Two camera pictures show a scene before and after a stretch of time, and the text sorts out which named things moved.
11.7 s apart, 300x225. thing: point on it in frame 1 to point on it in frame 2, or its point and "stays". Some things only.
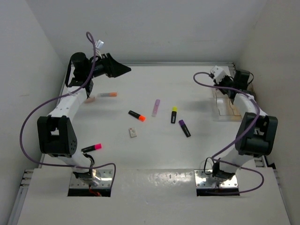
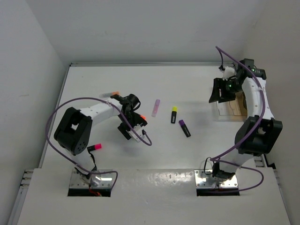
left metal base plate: [106, 176] stays
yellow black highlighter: [173, 116] stays
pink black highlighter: [93, 147] stays
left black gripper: [112, 68] to [123, 129]
